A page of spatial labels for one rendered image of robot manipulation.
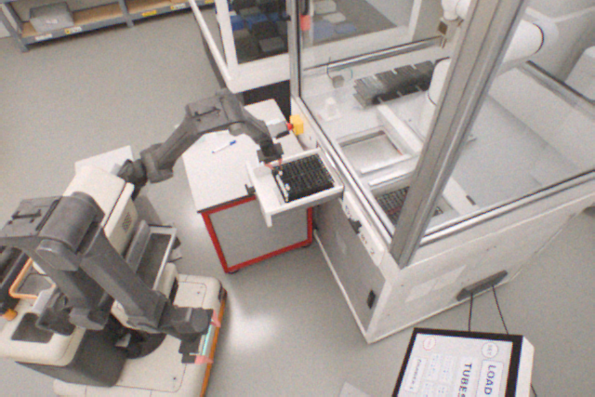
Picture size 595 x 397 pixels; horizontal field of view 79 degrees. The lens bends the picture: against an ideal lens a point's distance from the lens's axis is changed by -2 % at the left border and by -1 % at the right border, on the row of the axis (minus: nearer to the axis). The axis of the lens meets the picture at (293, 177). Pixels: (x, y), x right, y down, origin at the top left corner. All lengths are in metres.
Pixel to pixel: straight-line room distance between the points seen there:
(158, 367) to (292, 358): 0.67
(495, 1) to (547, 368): 2.04
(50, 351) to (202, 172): 0.91
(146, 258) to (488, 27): 1.10
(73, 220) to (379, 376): 1.77
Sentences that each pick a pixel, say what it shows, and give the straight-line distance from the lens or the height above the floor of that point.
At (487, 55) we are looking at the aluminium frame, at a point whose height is 1.73.
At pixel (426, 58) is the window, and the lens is 0.87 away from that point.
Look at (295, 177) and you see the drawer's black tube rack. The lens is 1.54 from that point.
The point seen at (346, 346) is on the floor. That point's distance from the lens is 2.16.
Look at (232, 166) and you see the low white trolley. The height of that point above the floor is 0.76.
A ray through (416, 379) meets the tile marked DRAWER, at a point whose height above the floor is 1.01.
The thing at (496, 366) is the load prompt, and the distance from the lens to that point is 1.02.
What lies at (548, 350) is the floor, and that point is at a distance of 2.48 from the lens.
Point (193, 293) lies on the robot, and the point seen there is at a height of 0.28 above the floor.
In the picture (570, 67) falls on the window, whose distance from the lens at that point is 0.96.
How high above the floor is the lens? 2.07
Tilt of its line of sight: 50 degrees down
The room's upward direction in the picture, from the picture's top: 3 degrees counter-clockwise
